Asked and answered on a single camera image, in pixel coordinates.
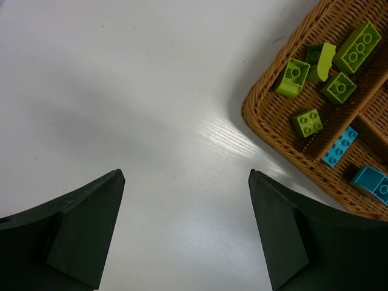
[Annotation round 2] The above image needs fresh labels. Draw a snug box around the brown wicker divided basket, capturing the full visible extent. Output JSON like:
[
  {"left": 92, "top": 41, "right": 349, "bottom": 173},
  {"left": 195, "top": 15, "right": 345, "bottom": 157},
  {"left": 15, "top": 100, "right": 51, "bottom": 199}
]
[{"left": 242, "top": 1, "right": 387, "bottom": 220}]

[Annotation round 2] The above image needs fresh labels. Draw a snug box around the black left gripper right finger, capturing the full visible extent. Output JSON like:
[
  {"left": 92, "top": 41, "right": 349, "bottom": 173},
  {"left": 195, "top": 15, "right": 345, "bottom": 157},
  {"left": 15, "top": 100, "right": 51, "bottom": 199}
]
[{"left": 249, "top": 170, "right": 387, "bottom": 290}]

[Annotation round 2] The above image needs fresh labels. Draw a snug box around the lime square lego brick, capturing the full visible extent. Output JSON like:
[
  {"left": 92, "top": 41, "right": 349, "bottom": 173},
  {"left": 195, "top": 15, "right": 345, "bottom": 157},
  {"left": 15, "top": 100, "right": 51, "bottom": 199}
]
[{"left": 321, "top": 72, "right": 357, "bottom": 105}]

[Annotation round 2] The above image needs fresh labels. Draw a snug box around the lime sloped lego brick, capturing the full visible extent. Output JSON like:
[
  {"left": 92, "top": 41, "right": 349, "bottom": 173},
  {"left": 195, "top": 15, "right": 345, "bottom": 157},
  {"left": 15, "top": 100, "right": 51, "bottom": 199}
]
[{"left": 305, "top": 42, "right": 336, "bottom": 82}]

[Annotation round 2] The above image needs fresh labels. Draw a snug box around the cyan long lego brick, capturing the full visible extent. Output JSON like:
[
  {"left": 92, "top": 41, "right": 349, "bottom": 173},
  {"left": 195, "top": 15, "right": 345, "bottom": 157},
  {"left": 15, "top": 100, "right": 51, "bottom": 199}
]
[{"left": 322, "top": 126, "right": 358, "bottom": 167}]

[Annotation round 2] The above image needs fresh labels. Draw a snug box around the cyan patterned round lego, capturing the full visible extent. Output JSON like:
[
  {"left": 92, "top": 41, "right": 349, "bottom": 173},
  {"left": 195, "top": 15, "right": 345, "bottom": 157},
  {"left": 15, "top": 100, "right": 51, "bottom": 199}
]
[{"left": 350, "top": 166, "right": 387, "bottom": 205}]

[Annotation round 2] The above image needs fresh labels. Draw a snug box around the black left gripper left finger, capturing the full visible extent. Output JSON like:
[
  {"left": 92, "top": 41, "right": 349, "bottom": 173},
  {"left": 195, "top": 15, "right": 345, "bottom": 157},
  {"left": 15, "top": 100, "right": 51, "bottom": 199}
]
[{"left": 1, "top": 169, "right": 125, "bottom": 290}]

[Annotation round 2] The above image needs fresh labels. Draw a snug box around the lime long lego brick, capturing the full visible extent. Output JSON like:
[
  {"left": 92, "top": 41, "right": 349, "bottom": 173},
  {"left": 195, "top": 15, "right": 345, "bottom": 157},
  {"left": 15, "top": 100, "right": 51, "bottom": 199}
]
[{"left": 333, "top": 21, "right": 382, "bottom": 74}]

